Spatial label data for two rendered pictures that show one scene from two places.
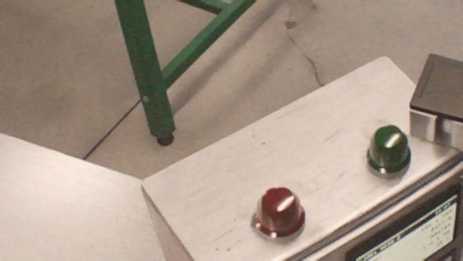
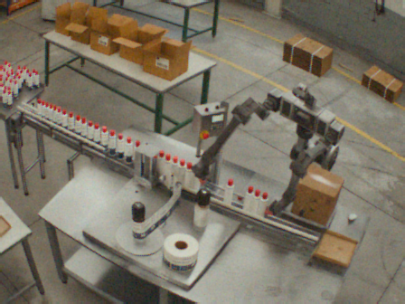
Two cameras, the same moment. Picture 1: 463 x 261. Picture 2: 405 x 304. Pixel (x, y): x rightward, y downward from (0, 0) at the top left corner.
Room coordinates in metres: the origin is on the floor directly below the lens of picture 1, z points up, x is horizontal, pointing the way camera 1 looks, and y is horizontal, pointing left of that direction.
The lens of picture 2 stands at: (-2.49, 0.46, 3.32)
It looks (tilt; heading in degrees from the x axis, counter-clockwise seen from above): 37 degrees down; 350
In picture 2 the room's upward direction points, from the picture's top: 6 degrees clockwise
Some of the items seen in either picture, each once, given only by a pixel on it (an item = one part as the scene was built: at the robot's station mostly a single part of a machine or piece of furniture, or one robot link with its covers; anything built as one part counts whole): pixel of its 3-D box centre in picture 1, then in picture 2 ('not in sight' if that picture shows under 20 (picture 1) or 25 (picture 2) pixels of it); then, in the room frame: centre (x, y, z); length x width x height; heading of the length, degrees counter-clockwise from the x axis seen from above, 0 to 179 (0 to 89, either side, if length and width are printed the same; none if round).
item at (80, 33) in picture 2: not in sight; (85, 26); (2.95, 1.07, 0.97); 0.44 x 0.38 x 0.37; 140
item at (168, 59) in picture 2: not in sight; (167, 53); (2.06, 0.11, 0.97); 0.51 x 0.39 x 0.37; 140
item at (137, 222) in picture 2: not in sight; (138, 222); (-0.19, 0.40, 1.04); 0.09 x 0.09 x 0.29
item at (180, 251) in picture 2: not in sight; (180, 252); (-0.37, 0.16, 0.95); 0.20 x 0.20 x 0.14
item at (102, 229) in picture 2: not in sight; (158, 231); (-0.09, 0.27, 0.86); 0.80 x 0.67 x 0.05; 56
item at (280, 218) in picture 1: (279, 210); not in sight; (0.30, -0.02, 1.49); 0.03 x 0.03 x 0.02
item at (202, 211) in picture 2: not in sight; (202, 209); (-0.07, 0.01, 1.03); 0.09 x 0.09 x 0.30
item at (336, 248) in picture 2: not in sight; (336, 248); (-0.35, -0.91, 0.85); 0.30 x 0.26 x 0.04; 56
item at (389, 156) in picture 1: (389, 147); not in sight; (0.33, -0.08, 1.49); 0.03 x 0.03 x 0.02
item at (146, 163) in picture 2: not in sight; (147, 165); (0.37, 0.32, 1.01); 0.14 x 0.13 x 0.26; 56
